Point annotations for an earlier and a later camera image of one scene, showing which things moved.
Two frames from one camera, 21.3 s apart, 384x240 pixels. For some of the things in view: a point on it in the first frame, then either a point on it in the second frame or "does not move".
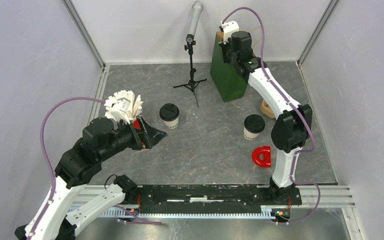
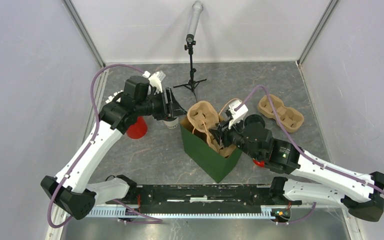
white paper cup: [172, 124] does not move
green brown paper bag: [228, 83] -> [214, 165]
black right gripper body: [228, 55] -> [234, 135]
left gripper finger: [156, 136] -> [178, 110]
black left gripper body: [140, 138] -> [160, 109]
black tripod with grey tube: [197, 9] does not move
